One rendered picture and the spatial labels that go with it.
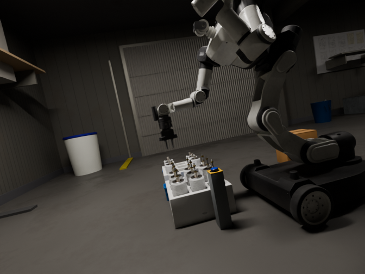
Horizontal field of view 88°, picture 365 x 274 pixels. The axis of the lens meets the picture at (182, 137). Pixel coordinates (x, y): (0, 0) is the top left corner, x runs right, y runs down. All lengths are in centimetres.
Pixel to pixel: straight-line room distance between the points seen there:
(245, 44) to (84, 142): 338
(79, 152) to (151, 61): 247
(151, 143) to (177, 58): 206
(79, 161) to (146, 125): 157
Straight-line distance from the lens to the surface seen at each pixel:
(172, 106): 130
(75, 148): 385
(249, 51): 83
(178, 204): 117
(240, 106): 493
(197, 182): 118
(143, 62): 465
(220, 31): 110
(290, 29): 138
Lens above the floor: 61
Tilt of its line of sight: 5 degrees down
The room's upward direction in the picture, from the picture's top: 11 degrees counter-clockwise
